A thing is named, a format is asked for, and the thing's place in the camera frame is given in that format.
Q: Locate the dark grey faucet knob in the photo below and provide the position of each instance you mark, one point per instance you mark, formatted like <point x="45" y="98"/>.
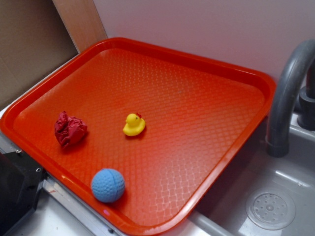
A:
<point x="306" y="119"/>

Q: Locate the orange plastic tray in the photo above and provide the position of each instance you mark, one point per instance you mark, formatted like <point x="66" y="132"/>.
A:
<point x="199" y="112"/>

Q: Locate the wooden board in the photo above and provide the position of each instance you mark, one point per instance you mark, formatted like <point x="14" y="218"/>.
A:
<point x="82" y="22"/>

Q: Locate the yellow rubber duck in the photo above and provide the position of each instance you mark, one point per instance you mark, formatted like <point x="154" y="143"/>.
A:
<point x="134" y="125"/>

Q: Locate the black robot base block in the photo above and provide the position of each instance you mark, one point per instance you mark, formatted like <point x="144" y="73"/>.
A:
<point x="21" y="180"/>

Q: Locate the grey curved faucet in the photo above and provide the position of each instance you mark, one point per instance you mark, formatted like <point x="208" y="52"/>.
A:
<point x="292" y="79"/>

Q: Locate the crumpled red cloth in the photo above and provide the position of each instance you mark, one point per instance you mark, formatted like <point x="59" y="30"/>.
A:
<point x="69" y="130"/>

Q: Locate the blue dimpled ball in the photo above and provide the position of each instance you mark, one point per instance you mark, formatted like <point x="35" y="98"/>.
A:
<point x="108" y="185"/>

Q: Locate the brown cardboard panel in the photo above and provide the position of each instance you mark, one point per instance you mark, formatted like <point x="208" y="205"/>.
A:
<point x="33" y="43"/>

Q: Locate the grey plastic sink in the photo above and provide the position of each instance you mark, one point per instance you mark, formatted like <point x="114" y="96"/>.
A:
<point x="260" y="195"/>

